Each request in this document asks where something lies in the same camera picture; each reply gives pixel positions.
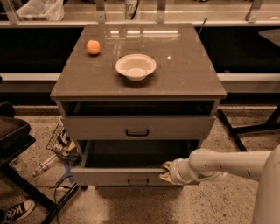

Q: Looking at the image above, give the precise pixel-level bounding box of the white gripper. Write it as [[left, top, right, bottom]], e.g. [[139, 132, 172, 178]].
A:
[[159, 158, 193, 185]]

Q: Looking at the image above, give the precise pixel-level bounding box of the grey drawer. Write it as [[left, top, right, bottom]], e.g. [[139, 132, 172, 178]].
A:
[[61, 115, 215, 140], [71, 140, 197, 187]]

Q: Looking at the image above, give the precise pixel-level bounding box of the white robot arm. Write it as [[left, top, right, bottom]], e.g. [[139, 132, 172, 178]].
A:
[[159, 145, 280, 224]]

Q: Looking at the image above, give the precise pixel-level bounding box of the grey drawer cabinet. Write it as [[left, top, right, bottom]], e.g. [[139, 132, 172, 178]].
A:
[[49, 23, 228, 188]]

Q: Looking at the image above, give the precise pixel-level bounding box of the white paper bowl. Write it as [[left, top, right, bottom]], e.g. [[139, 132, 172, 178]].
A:
[[115, 54, 157, 81]]

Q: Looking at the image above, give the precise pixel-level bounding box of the black stand base right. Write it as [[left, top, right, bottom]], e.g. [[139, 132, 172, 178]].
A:
[[217, 105, 280, 151]]

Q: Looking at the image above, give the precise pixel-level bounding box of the clear plastic bottle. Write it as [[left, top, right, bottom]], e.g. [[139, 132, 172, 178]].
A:
[[32, 155, 59, 177]]

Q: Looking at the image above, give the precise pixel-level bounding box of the orange fruit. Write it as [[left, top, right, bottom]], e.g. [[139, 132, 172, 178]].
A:
[[87, 40, 101, 55]]

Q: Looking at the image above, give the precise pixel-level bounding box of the black cart on left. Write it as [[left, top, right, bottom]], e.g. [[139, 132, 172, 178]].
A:
[[0, 101, 80, 224]]

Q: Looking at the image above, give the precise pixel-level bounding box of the black white sneaker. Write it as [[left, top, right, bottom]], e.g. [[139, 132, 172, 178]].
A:
[[0, 199, 35, 224]]

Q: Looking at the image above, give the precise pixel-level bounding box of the white plastic bag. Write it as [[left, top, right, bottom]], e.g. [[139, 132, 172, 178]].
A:
[[17, 0, 64, 21]]

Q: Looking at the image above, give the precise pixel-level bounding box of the wire basket with clutter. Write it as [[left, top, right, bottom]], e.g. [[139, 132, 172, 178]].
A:
[[46, 122, 81, 161]]

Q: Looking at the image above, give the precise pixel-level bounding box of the black floor cable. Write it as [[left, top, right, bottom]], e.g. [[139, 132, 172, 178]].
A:
[[33, 174, 81, 224]]

